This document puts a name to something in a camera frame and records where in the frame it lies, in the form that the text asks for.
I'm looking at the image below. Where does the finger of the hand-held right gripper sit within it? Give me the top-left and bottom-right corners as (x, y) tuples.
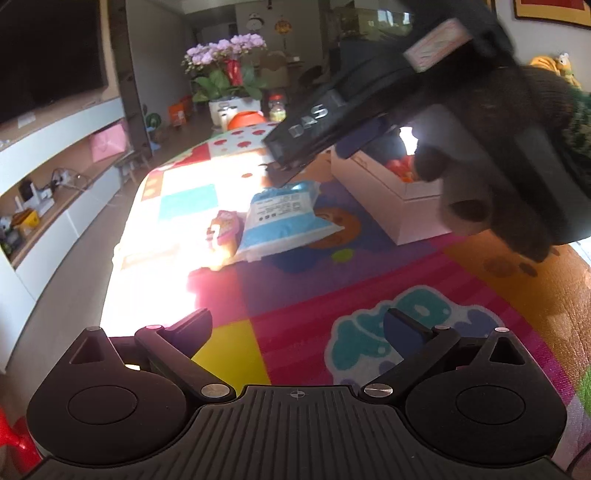
(335, 121), (387, 158)
(265, 159), (304, 186)

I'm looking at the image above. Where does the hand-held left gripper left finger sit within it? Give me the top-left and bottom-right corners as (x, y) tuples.
(69, 308), (237, 403)

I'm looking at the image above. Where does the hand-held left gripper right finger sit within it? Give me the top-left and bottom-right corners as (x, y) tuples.
(360, 308), (536, 402)

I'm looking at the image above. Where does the blue and white packet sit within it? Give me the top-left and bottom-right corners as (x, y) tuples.
(233, 180), (346, 263)

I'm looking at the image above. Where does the red keychain toy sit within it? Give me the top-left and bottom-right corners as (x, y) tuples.
(385, 154), (423, 184)

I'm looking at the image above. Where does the white cardboard box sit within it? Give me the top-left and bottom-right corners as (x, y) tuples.
(330, 124), (455, 245)

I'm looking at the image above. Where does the orange lidded container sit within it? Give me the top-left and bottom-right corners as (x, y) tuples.
(228, 111), (267, 132)

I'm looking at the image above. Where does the dining chair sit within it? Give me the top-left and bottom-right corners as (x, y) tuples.
(259, 51), (301, 89)

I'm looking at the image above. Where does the colourful play mat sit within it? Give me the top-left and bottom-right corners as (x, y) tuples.
(99, 122), (591, 480)

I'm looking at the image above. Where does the potted purple orchid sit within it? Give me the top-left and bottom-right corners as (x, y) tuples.
(182, 33), (271, 123)

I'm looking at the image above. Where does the orange box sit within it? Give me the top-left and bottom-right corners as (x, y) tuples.
(167, 95), (192, 125)

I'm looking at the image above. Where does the pink gift bag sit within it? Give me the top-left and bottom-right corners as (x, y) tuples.
(89, 124), (127, 163)

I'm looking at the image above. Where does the yellow duck plush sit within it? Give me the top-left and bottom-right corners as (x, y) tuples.
(529, 53), (583, 88)

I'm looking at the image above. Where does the framed red picture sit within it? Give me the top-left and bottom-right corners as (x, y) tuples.
(512, 0), (591, 21)

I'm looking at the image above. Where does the yellow small box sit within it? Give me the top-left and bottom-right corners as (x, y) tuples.
(14, 210), (40, 232)

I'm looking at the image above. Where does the red plastic stool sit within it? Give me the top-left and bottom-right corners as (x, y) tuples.
(0, 406), (43, 468)

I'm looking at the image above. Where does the black television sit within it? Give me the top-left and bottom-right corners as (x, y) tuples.
(0, 0), (109, 125)

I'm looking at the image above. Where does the yellow and pink toy camera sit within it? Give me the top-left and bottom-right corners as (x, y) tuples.
(205, 209), (244, 256)

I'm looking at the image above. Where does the white wall cabinet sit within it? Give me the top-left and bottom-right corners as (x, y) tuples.
(0, 88), (153, 376)

